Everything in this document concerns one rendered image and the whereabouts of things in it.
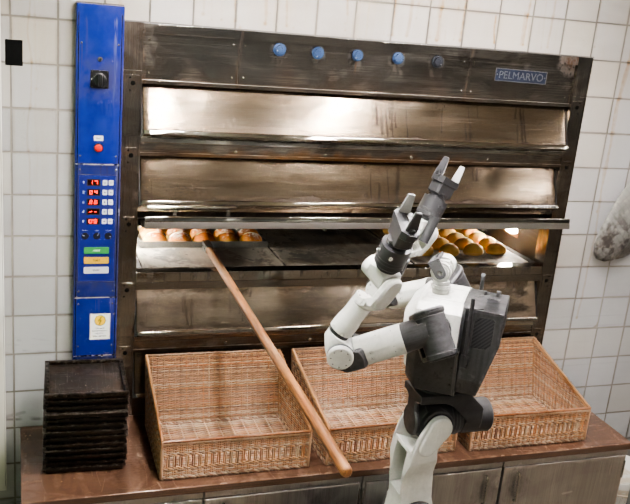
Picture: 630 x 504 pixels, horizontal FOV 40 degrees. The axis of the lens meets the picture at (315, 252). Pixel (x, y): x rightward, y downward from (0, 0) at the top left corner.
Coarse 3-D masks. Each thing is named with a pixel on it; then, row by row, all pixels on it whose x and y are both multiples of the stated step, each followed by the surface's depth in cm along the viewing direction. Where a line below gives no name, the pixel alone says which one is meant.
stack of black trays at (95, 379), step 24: (48, 360) 312; (72, 360) 314; (96, 360) 316; (120, 360) 317; (48, 384) 294; (72, 384) 298; (96, 384) 300; (120, 384) 301; (48, 408) 288; (72, 408) 291; (96, 408) 294; (120, 408) 296; (48, 432) 291; (72, 432) 293; (96, 432) 296; (120, 432) 298; (48, 456) 294; (72, 456) 295; (96, 456) 299; (120, 456) 301
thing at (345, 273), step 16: (144, 272) 326; (160, 272) 327; (176, 272) 329; (192, 272) 331; (208, 272) 334; (240, 272) 338; (256, 272) 340; (272, 272) 342; (288, 272) 344; (304, 272) 347; (320, 272) 349; (336, 272) 351; (352, 272) 354; (416, 272) 363; (464, 272) 371; (480, 272) 374; (496, 272) 376; (512, 272) 379; (528, 272) 382
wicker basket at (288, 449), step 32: (224, 352) 342; (256, 352) 346; (160, 384) 334; (192, 384) 338; (256, 384) 347; (160, 416) 335; (192, 416) 339; (224, 416) 344; (256, 416) 347; (288, 416) 337; (160, 448) 297; (192, 448) 298; (224, 448) 302; (256, 448) 306; (288, 448) 326
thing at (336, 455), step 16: (224, 272) 325; (240, 304) 297; (256, 320) 282; (272, 352) 259; (288, 368) 250; (288, 384) 241; (304, 400) 231; (320, 432) 216; (336, 448) 208; (336, 464) 203
